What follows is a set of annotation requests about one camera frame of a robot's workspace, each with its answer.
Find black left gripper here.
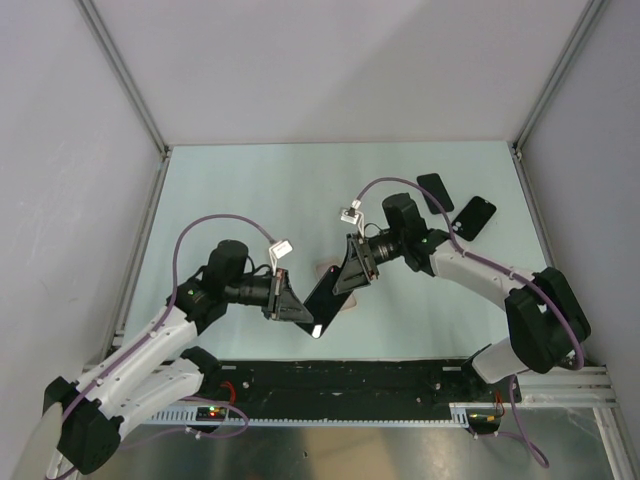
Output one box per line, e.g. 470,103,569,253
224,268,312,323

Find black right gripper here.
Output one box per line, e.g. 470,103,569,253
332,230,405,296

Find black smartphone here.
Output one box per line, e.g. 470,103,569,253
299,266,350,339

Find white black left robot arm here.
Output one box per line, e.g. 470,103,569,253
43,240,313,478

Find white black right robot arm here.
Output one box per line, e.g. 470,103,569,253
333,193,591,401

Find pink silicone phone case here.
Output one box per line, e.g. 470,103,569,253
315,261,357,312

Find black flat phone case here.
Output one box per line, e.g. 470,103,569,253
416,173,454,215

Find black phone case with holes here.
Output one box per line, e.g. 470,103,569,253
452,196,497,242

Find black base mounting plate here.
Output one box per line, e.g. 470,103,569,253
196,359,521,412

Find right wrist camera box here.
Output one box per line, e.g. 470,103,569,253
340,200,364,237

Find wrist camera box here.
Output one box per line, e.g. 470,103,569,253
268,239,293,270
340,200,364,237

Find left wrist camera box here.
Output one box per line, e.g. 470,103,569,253
268,239,293,270

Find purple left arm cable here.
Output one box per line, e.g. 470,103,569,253
54,213,281,451

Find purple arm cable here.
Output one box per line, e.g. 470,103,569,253
54,213,281,451
349,177,586,469

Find grey slotted cable duct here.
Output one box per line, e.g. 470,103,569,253
143,402,469,428

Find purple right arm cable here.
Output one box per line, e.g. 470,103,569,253
349,177,586,469

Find aluminium corner post right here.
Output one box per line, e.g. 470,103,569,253
511,0,610,159

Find aluminium corner post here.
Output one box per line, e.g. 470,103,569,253
511,0,610,159
74,0,170,159

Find aluminium corner post left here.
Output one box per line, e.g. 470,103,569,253
74,0,170,159

